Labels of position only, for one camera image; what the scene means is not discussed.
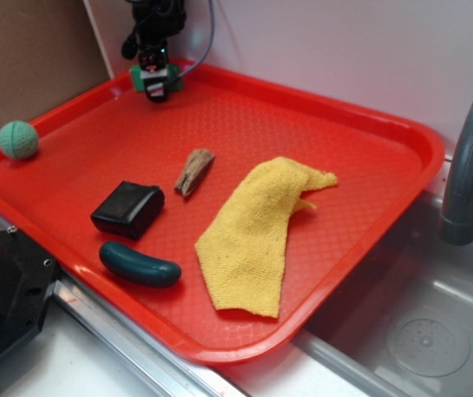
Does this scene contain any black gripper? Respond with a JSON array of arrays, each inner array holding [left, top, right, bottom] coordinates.
[[122, 0, 186, 103]]

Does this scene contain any green rectangular block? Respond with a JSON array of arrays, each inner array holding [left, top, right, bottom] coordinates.
[[129, 64, 183, 92]]

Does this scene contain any brown wood piece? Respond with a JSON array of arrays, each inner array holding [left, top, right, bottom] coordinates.
[[174, 148, 215, 198]]

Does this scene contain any brown cardboard panel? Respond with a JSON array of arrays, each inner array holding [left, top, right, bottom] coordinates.
[[0, 1, 108, 128]]

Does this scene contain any black leather wallet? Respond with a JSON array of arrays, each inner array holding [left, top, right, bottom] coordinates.
[[90, 181, 165, 240]]

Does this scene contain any green textured ball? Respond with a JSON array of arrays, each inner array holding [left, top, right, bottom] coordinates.
[[0, 120, 39, 160]]

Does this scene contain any red plastic tray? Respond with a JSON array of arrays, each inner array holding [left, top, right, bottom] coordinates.
[[0, 58, 446, 367]]

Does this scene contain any dark green oblong toy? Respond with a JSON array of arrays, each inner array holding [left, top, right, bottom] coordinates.
[[98, 242, 182, 289]]

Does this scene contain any yellow knitted cloth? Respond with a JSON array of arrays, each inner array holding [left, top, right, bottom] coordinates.
[[195, 157, 338, 318]]

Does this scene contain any grey sink faucet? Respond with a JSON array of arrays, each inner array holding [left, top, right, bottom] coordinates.
[[439, 60, 473, 246]]

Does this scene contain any grey sink basin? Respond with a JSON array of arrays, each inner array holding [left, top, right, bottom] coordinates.
[[305, 194, 473, 396]]

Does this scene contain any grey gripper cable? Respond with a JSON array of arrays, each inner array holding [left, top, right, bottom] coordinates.
[[162, 0, 217, 88]]

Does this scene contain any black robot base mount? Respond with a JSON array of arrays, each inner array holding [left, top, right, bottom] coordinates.
[[0, 231, 60, 361]]

